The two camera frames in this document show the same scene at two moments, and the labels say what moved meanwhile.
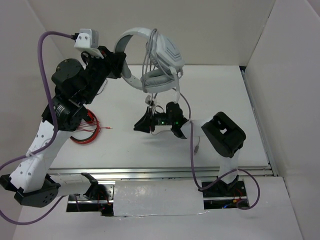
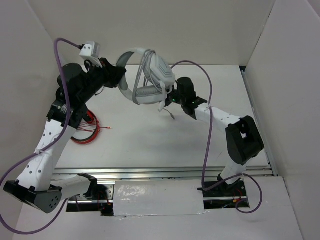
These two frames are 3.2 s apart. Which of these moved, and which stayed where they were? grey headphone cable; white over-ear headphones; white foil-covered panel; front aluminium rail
Moved: white over-ear headphones; grey headphone cable
Stayed: front aluminium rail; white foil-covered panel
